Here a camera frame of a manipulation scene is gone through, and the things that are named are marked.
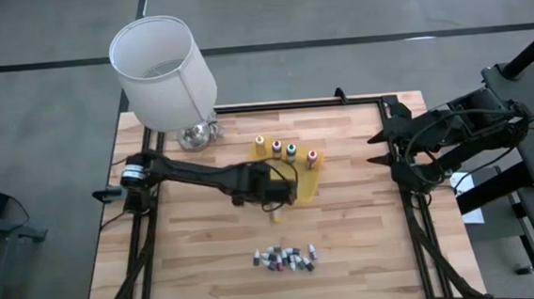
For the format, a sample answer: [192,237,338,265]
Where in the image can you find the large orange-capped food coloring bottle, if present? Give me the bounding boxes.
[305,149,321,171]

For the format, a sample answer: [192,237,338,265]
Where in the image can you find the black bracket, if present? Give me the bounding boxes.
[90,185,128,204]

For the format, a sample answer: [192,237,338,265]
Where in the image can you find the white paper sheet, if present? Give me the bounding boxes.
[449,170,486,227]

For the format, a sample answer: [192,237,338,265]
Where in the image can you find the white-shaded silver table lamp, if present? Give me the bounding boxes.
[105,11,224,158]

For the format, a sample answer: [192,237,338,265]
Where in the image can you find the black aluminium rig frame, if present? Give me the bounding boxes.
[71,88,489,299]

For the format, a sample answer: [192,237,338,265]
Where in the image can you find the small black camera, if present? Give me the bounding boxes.
[333,86,349,106]

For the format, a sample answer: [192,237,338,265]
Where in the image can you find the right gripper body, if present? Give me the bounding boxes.
[385,110,417,165]

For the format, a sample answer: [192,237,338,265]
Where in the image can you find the black beam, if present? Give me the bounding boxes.
[454,161,534,216]

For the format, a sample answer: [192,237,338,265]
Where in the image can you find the black pole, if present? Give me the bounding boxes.
[496,21,534,81]

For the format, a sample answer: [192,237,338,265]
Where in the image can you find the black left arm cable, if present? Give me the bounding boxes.
[258,159,301,215]

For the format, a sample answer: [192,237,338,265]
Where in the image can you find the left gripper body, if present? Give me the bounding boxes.
[228,161,281,209]

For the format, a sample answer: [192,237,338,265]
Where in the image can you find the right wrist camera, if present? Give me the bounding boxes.
[388,161,416,190]

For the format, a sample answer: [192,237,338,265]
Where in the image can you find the grey desk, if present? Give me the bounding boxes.
[479,57,534,195]

